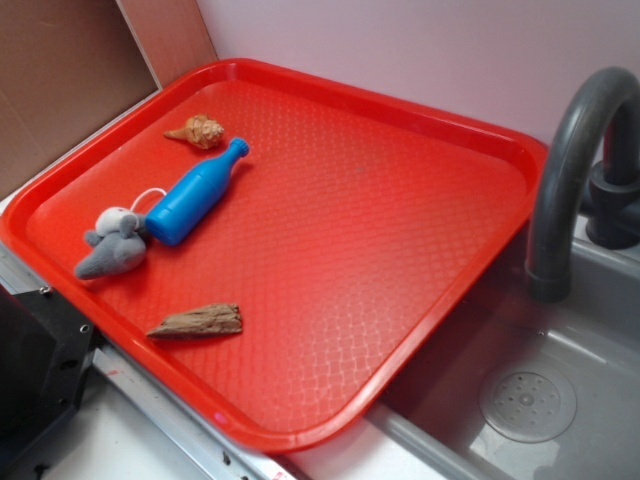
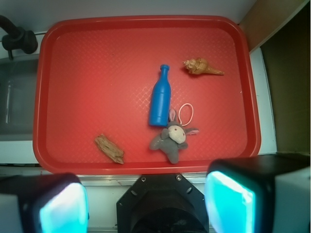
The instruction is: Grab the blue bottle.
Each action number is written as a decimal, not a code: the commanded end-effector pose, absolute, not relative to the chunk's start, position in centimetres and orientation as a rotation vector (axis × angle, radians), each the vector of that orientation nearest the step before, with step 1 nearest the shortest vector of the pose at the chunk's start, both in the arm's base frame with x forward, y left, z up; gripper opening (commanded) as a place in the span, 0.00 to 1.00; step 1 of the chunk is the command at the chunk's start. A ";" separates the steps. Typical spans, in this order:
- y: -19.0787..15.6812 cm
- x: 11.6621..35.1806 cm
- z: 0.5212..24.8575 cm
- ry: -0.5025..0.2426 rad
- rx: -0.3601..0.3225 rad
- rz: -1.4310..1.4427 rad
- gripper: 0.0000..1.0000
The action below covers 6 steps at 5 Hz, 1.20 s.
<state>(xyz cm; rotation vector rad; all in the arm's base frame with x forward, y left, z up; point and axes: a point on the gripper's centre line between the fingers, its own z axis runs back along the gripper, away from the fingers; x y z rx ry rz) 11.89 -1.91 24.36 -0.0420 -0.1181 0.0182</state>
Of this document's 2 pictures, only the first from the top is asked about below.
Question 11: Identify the red plastic tray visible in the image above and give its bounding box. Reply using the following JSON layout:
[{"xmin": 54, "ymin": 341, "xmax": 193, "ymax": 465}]
[{"xmin": 1, "ymin": 59, "xmax": 547, "ymax": 453}]

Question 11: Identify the brown driftwood piece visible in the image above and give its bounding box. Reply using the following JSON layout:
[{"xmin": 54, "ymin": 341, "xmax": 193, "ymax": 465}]
[{"xmin": 146, "ymin": 303, "xmax": 243, "ymax": 340}]

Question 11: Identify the grey curved faucet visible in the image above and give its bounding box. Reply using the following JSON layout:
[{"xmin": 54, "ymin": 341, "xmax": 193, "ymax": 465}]
[{"xmin": 525, "ymin": 67, "xmax": 639, "ymax": 302}]

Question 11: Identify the grey plastic sink basin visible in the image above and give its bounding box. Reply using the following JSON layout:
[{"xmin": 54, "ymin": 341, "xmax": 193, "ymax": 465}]
[{"xmin": 368, "ymin": 234, "xmax": 639, "ymax": 479}]

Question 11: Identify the grey plush mouse toy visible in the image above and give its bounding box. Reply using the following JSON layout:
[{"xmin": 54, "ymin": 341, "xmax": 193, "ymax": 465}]
[{"xmin": 74, "ymin": 187, "xmax": 167, "ymax": 280}]

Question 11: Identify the aluminium frame rail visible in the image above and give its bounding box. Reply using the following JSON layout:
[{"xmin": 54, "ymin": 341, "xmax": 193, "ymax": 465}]
[{"xmin": 0, "ymin": 242, "xmax": 286, "ymax": 480}]

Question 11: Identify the blue plastic bottle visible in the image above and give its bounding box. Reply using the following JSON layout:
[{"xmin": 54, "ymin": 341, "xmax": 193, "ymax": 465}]
[{"xmin": 146, "ymin": 138, "xmax": 250, "ymax": 246}]

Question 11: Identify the brown cardboard panel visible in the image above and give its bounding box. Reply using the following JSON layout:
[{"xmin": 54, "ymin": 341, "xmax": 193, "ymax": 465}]
[{"xmin": 0, "ymin": 0, "xmax": 219, "ymax": 202}]

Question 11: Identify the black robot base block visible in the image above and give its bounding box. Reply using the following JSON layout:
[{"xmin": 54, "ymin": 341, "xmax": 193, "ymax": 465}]
[{"xmin": 1, "ymin": 288, "xmax": 95, "ymax": 478}]

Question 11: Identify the brown conch seashell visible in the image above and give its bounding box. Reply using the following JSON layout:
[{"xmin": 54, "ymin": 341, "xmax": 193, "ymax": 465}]
[{"xmin": 163, "ymin": 114, "xmax": 225, "ymax": 150}]

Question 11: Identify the round sink drain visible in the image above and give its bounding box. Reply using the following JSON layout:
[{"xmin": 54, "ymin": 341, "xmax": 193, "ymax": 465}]
[{"xmin": 479, "ymin": 362, "xmax": 577, "ymax": 444}]

